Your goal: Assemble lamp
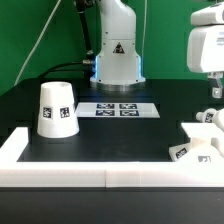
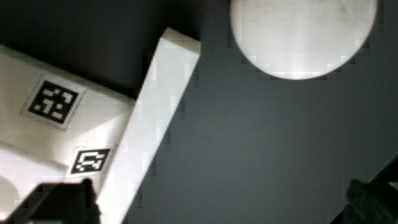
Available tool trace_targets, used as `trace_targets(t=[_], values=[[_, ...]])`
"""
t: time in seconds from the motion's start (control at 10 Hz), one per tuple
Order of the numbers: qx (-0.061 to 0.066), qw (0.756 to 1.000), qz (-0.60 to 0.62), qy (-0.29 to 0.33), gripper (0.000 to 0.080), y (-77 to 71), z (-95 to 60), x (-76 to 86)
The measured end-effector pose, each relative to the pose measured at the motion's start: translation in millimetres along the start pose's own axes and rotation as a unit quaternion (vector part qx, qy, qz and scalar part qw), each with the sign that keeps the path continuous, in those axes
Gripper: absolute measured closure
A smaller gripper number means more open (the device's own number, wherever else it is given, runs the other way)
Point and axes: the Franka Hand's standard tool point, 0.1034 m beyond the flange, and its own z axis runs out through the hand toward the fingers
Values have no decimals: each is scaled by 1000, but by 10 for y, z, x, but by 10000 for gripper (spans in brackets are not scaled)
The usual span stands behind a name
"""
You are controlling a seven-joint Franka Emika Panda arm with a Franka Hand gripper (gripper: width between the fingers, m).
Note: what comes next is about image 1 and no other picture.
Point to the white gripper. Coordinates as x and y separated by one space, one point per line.
205 52

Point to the white lamp bulb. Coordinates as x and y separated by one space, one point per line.
212 115

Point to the white lamp base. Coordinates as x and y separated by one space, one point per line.
201 146

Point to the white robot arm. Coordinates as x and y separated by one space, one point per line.
118 67

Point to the white lamp shade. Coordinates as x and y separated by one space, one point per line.
57 117

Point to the white U-shaped fence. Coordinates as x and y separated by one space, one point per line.
186 173

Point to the white tag sheet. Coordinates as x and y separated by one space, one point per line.
117 110

